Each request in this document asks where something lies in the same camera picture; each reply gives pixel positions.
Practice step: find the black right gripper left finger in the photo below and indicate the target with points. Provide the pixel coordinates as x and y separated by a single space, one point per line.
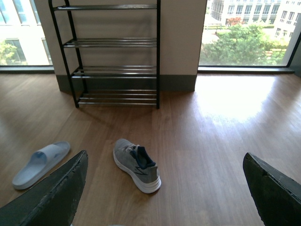
51 202

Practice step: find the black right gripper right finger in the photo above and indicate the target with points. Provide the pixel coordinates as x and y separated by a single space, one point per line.
277 197

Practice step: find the light blue slide sandal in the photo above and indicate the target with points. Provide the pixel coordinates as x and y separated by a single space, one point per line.
40 163

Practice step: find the grey knit sneaker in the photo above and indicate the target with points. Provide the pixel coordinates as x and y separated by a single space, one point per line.
134 160

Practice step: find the black metal shoe rack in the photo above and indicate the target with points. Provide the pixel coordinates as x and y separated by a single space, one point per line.
115 84

